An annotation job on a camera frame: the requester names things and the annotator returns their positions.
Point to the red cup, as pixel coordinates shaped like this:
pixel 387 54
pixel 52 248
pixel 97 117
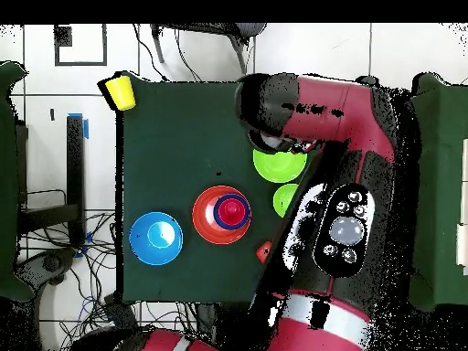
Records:
pixel 232 212

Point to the small dark blue bowl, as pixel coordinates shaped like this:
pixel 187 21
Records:
pixel 216 212

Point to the orange bowl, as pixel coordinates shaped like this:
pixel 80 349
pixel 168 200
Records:
pixel 203 219

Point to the large green bowl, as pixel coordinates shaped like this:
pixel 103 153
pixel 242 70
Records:
pixel 280 166

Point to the orange cup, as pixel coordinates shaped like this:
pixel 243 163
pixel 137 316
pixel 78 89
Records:
pixel 264 252

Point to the large light blue bowl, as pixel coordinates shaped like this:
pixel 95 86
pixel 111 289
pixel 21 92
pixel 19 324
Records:
pixel 156 252

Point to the yellow cup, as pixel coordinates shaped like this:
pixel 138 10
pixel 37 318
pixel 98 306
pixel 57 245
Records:
pixel 121 93

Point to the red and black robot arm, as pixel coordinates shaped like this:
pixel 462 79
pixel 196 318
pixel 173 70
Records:
pixel 329 109

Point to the small green bowl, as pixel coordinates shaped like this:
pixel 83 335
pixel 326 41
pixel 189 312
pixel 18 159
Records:
pixel 283 199

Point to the dark green table cloth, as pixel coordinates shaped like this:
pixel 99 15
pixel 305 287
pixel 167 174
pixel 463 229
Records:
pixel 182 139

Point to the black mesh chair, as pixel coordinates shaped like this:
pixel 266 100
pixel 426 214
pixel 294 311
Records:
pixel 234 34

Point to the black power strip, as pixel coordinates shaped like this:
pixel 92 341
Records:
pixel 122 312

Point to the black chair base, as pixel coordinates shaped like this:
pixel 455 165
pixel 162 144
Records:
pixel 47 265

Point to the green cloth side table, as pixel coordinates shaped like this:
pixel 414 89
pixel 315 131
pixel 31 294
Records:
pixel 438 182
pixel 9 182

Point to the black metal frame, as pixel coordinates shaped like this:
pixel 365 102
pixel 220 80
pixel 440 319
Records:
pixel 75 175

